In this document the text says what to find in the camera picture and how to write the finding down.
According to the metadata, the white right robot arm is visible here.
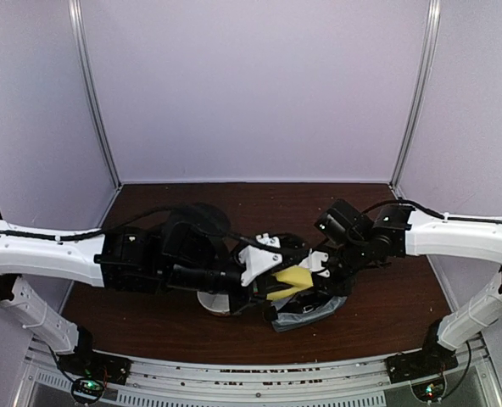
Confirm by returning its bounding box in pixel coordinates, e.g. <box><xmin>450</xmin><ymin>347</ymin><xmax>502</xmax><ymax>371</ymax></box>
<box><xmin>315</xmin><ymin>199</ymin><xmax>502</xmax><ymax>375</ymax></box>

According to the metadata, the aluminium corner post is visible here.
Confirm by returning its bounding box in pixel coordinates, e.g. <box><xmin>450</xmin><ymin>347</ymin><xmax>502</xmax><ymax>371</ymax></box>
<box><xmin>389</xmin><ymin>0</ymin><xmax>442</xmax><ymax>197</ymax></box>
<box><xmin>68</xmin><ymin>0</ymin><xmax>122</xmax><ymax>190</ymax></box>

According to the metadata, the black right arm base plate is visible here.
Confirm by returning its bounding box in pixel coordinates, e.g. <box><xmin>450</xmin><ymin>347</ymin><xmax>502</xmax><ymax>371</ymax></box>
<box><xmin>385</xmin><ymin>349</ymin><xmax>459</xmax><ymax>384</ymax></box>

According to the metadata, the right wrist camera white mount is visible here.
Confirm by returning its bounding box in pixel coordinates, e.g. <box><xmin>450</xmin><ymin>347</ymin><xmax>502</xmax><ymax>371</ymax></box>
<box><xmin>298</xmin><ymin>250</ymin><xmax>331</xmax><ymax>278</ymax></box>

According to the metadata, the right aluminium corner post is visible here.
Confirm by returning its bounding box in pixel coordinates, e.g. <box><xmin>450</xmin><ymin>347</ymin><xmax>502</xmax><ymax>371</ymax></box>
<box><xmin>389</xmin><ymin>0</ymin><xmax>442</xmax><ymax>197</ymax></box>

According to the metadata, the white ceramic bowl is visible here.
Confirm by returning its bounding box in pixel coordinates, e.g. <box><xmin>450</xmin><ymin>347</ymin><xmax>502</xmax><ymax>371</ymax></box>
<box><xmin>197</xmin><ymin>292</ymin><xmax>231</xmax><ymax>317</ymax></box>

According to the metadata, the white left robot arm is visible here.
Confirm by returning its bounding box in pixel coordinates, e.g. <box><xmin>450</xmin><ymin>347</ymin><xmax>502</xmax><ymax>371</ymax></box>
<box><xmin>0</xmin><ymin>203</ymin><xmax>293</xmax><ymax>376</ymax></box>

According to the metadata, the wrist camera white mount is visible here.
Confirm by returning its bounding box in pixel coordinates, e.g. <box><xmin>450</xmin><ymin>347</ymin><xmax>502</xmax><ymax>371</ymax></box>
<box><xmin>298</xmin><ymin>250</ymin><xmax>331</xmax><ymax>278</ymax></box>
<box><xmin>237</xmin><ymin>233</ymin><xmax>282</xmax><ymax>287</ymax></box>

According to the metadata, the grey zip pouch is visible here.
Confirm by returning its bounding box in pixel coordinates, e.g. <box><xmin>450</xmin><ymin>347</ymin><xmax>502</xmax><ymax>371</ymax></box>
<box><xmin>270</xmin><ymin>294</ymin><xmax>347</xmax><ymax>333</ymax></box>

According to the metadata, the left aluminium corner post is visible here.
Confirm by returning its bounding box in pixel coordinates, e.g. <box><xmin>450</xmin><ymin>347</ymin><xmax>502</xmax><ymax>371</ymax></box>
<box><xmin>68</xmin><ymin>0</ymin><xmax>122</xmax><ymax>190</ymax></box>

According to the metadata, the yellow sponge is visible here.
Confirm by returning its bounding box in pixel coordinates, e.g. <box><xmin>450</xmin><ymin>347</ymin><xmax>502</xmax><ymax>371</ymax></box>
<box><xmin>266</xmin><ymin>265</ymin><xmax>313</xmax><ymax>301</ymax></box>

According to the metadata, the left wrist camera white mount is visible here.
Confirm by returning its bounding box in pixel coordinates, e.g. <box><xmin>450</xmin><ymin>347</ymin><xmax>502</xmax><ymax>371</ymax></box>
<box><xmin>237</xmin><ymin>233</ymin><xmax>282</xmax><ymax>287</ymax></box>

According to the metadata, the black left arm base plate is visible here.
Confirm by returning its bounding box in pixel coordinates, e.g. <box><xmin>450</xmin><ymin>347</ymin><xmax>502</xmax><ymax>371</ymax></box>
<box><xmin>58</xmin><ymin>351</ymin><xmax>131</xmax><ymax>385</ymax></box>

